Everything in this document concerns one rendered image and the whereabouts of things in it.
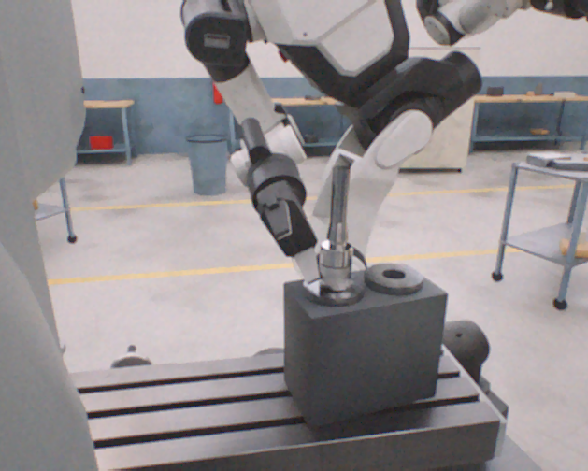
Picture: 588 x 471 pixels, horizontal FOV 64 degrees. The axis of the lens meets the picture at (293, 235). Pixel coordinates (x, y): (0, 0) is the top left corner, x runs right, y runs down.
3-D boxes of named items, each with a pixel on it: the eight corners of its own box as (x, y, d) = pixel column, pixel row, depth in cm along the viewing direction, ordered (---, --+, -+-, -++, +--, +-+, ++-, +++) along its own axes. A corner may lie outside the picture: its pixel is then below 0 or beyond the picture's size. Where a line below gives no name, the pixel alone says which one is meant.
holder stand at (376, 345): (282, 380, 80) (281, 273, 73) (396, 355, 87) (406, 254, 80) (308, 430, 69) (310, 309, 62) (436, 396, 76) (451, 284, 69)
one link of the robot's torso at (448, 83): (457, 92, 115) (427, 25, 107) (494, 94, 104) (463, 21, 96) (368, 162, 114) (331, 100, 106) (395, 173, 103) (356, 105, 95)
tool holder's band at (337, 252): (350, 246, 70) (350, 239, 70) (355, 258, 66) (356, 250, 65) (318, 246, 70) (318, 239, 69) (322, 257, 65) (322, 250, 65)
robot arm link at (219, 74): (208, 65, 103) (172, 7, 93) (244, 45, 102) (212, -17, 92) (214, 89, 95) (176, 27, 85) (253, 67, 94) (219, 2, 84)
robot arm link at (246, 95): (250, 150, 117) (202, 74, 101) (296, 126, 115) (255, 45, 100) (258, 177, 109) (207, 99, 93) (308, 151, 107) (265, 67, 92)
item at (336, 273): (347, 277, 72) (350, 246, 70) (353, 291, 67) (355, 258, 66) (316, 277, 71) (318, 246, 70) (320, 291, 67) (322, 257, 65)
